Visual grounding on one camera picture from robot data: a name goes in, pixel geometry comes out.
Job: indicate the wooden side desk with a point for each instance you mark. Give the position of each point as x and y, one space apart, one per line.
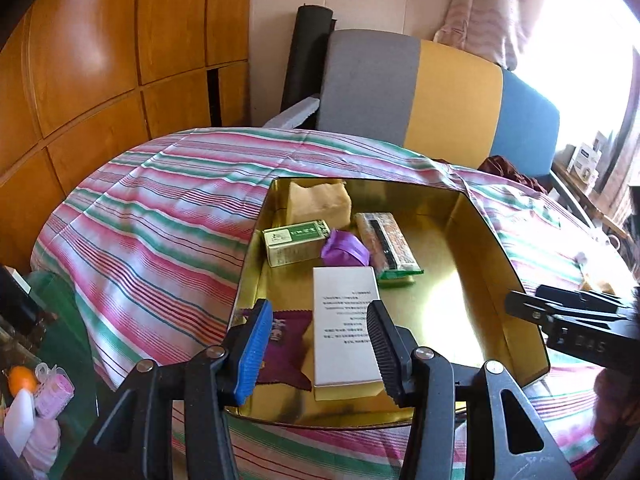
600 210

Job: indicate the pink plastic container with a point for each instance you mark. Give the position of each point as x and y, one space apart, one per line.
52 390

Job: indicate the black rolled mat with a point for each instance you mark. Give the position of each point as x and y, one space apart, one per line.
305 60

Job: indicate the maroon foil packet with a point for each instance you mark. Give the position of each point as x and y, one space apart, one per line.
287 345

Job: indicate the window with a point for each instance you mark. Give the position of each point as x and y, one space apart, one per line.
590 60

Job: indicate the gold rectangular tin box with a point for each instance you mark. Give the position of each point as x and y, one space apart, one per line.
450 285

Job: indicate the white paper box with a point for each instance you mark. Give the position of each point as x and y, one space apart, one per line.
345 320

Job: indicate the green edged snack packet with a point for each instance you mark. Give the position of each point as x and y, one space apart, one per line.
385 245

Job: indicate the orange fruit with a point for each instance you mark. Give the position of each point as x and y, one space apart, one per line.
22 380

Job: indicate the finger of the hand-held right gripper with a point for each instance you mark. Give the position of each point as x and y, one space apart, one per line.
550 315
575 294

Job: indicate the wooden wardrobe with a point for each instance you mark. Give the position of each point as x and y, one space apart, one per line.
100 60

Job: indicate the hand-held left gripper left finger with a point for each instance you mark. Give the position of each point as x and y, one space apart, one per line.
250 355

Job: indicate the grey yellow blue sofa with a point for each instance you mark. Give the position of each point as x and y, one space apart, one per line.
370 85

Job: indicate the pink soft cloth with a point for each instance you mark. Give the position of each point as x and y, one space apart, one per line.
42 445

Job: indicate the striped pink green tablecloth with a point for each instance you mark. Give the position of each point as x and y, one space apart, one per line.
150 235

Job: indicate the green glass side table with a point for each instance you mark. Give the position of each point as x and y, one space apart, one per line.
65 340

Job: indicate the pink patterned curtain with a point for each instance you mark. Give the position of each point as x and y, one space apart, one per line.
490 10

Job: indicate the clear purple plastic packet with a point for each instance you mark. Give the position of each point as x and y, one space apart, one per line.
582 258

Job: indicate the dark red cloth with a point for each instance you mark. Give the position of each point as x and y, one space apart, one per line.
505 167

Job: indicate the green tea box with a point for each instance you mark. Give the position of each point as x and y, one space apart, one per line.
295 242

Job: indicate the white printed carton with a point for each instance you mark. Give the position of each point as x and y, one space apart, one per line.
585 160

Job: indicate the person's red clothing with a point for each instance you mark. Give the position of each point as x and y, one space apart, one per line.
615 410

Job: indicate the white plastic bottle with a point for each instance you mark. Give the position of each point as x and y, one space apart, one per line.
20 420

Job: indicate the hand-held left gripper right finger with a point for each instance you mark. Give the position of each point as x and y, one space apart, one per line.
387 360

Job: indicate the small yellow cake piece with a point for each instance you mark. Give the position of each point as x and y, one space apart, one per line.
597 282

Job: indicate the dark box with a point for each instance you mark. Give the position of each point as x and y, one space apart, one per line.
20 300

